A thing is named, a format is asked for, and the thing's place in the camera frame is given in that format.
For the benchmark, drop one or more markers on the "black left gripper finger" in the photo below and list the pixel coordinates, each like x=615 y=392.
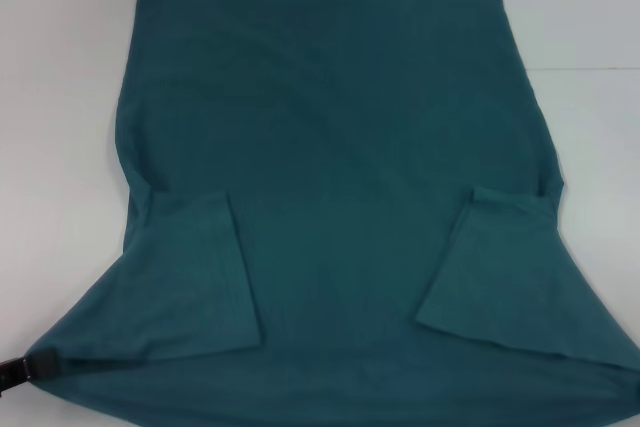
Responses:
x=37 y=364

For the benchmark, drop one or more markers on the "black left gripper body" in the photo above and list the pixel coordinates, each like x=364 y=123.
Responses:
x=9 y=374

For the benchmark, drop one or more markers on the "teal blue t-shirt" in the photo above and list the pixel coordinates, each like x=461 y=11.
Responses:
x=330 y=147

